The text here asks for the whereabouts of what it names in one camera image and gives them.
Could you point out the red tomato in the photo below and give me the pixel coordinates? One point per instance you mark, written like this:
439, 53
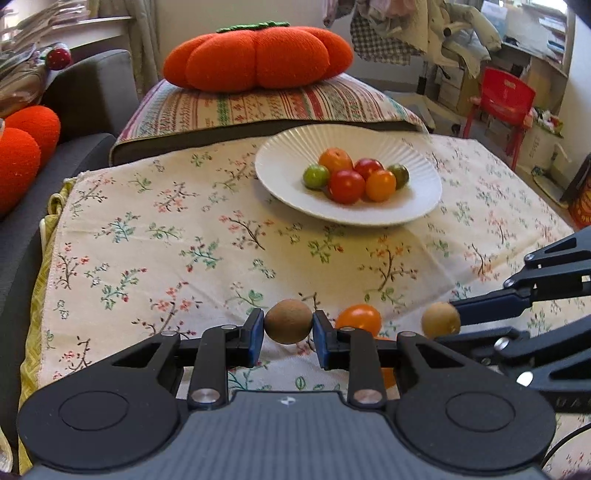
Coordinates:
345, 186
368, 166

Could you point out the white storage box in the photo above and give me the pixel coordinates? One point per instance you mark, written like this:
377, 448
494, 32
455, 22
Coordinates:
540, 147

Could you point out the crumpled brown bags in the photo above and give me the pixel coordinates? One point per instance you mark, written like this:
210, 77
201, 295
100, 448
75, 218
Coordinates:
18, 83

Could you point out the light green tomato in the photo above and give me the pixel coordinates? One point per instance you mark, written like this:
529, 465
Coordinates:
316, 176

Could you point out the pile of papers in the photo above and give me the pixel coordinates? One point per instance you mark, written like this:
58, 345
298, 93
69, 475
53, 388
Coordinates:
41, 23

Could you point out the floral tablecloth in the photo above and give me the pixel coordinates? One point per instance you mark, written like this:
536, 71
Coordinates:
161, 207

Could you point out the white ribbed plate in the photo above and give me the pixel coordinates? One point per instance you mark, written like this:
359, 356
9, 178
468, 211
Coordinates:
286, 152

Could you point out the grey sofa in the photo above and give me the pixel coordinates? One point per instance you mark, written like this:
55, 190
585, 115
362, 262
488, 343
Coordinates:
106, 83

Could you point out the red ball ornament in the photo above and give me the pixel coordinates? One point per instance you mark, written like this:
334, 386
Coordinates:
59, 57

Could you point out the wooden shelf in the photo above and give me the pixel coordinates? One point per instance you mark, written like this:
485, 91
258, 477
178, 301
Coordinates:
540, 60

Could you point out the brown round fruit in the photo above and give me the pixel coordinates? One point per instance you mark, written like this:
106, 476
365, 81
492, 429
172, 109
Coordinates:
441, 320
287, 321

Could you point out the red plastic chair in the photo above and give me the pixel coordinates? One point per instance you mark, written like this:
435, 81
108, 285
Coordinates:
505, 92

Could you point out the dark board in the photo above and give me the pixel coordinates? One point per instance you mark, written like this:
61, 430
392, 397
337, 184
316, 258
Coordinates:
577, 180

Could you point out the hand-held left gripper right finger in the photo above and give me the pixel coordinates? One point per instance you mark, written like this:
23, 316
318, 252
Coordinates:
321, 341

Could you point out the yellow-green mat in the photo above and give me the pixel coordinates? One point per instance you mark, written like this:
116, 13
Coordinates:
37, 332

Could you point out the dark green tomato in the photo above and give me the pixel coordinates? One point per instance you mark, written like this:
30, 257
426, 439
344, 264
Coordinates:
400, 174

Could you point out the large orange mandarin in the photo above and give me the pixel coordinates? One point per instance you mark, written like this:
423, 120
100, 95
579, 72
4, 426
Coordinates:
334, 159

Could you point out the large orange pumpkin cushion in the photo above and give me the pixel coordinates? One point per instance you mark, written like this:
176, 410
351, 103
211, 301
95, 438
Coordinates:
254, 55

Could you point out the small orange pumpkin cushion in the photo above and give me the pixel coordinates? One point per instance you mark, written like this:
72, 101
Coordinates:
23, 157

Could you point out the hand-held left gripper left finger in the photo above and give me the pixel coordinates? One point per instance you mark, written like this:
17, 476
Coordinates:
253, 337

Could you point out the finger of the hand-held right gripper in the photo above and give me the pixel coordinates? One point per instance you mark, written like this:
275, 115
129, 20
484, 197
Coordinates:
475, 344
489, 307

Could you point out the beige curtain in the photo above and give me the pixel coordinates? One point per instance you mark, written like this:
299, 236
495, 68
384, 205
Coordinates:
134, 37

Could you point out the striped patterned pillow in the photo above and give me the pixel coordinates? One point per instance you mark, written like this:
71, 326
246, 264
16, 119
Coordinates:
277, 104

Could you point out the pile of hanging clothes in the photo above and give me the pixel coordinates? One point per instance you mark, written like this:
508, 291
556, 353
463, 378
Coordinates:
397, 37

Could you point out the red and yellow tin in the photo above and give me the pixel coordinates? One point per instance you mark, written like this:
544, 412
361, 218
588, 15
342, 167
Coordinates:
581, 207

